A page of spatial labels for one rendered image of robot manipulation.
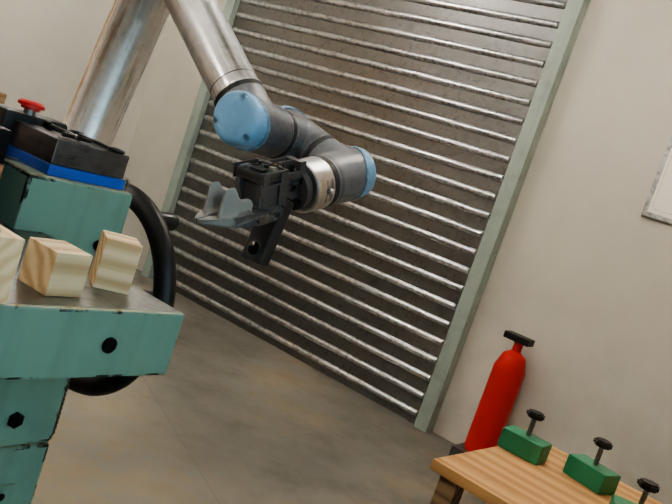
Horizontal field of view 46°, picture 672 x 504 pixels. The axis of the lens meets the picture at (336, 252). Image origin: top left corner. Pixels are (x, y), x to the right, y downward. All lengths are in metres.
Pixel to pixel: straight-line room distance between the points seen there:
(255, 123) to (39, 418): 0.63
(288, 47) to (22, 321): 4.04
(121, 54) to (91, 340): 1.13
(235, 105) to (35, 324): 0.75
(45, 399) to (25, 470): 0.08
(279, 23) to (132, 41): 2.97
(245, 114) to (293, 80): 3.19
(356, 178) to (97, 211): 0.57
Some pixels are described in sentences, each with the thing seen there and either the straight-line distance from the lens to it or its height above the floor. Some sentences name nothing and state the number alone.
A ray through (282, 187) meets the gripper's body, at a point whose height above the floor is 1.00.
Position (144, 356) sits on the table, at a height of 0.86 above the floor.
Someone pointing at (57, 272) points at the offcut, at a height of 0.92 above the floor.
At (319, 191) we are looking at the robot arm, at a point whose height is 1.01.
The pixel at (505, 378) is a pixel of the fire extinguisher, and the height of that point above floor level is 0.41.
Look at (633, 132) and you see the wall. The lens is 3.61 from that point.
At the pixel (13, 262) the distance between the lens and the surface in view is 0.61.
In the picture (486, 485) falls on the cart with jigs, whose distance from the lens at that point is 1.76.
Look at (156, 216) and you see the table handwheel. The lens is 1.03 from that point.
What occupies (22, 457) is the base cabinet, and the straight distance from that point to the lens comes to 0.87.
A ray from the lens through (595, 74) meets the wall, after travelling 3.72.
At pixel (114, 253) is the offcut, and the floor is 0.93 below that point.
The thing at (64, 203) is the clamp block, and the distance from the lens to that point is 0.90.
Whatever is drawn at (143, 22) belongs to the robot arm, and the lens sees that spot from 1.74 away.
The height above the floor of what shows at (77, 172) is 0.97.
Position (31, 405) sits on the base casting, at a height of 0.75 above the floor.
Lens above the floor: 1.08
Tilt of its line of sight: 7 degrees down
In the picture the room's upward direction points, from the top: 19 degrees clockwise
